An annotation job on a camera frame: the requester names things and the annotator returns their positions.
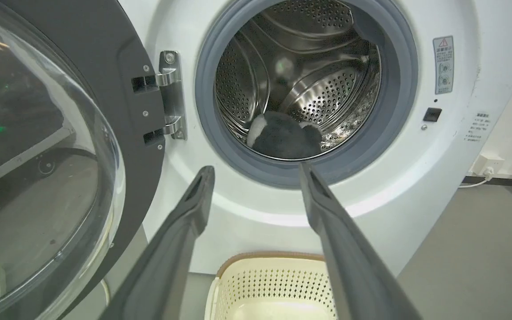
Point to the dark round washing machine door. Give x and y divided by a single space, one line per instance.
38 146

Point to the white wall power socket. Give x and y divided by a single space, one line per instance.
486 164

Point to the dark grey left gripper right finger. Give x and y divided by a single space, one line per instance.
349 258

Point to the dark grey white garment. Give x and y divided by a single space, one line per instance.
282 135

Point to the white front-load washing machine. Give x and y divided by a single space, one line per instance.
416 178

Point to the chrome door hinge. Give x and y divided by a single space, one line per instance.
172 95

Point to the grey warning sticker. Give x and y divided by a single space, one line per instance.
443 65

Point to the cream perforated laundry basket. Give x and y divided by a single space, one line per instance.
269 289

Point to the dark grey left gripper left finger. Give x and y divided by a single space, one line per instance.
166 258

